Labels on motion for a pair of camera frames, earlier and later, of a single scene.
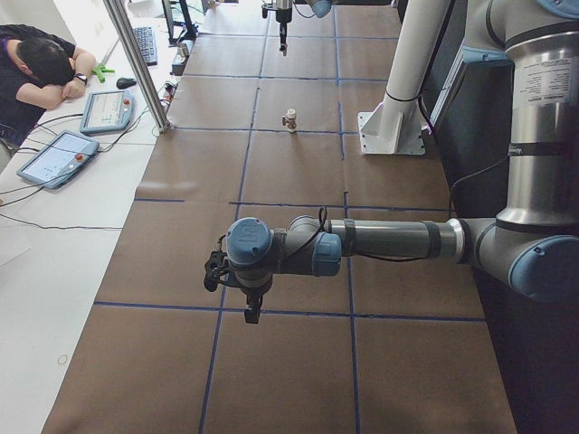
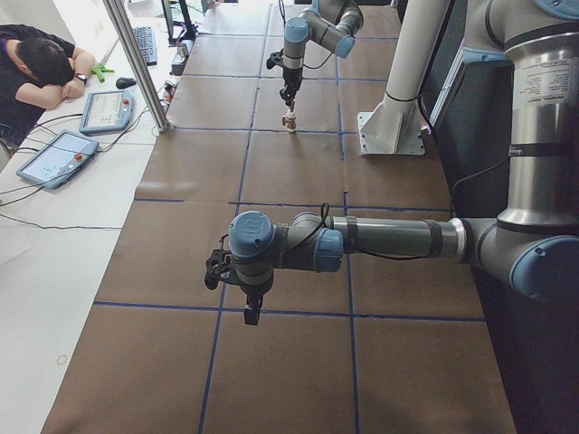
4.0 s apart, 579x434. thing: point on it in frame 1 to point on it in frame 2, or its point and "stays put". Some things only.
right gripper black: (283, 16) to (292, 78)
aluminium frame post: (140, 63) stays put
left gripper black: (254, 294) stays put
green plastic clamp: (99, 70) stays put
